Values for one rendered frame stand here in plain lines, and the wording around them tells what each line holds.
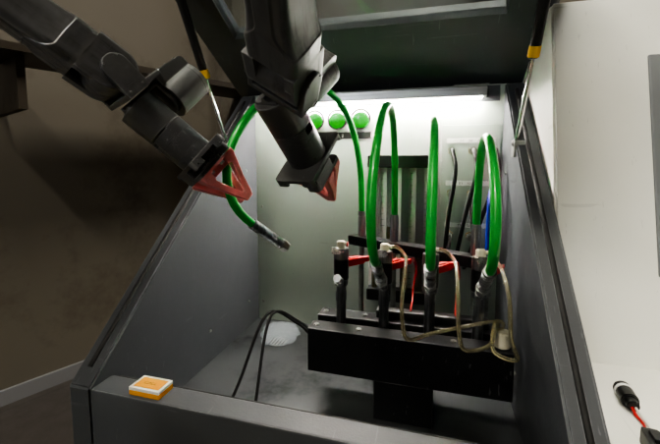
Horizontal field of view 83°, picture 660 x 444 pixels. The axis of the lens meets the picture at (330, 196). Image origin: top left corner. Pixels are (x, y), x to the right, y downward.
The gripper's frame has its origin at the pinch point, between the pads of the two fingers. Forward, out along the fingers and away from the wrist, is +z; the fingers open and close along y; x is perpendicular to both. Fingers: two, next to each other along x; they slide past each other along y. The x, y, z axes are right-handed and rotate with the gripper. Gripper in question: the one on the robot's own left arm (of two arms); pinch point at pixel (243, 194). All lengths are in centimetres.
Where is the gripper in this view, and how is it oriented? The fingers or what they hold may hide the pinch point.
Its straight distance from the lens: 60.6
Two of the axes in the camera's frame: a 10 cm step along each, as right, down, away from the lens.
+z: 7.0, 6.4, 3.2
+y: -5.1, 1.3, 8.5
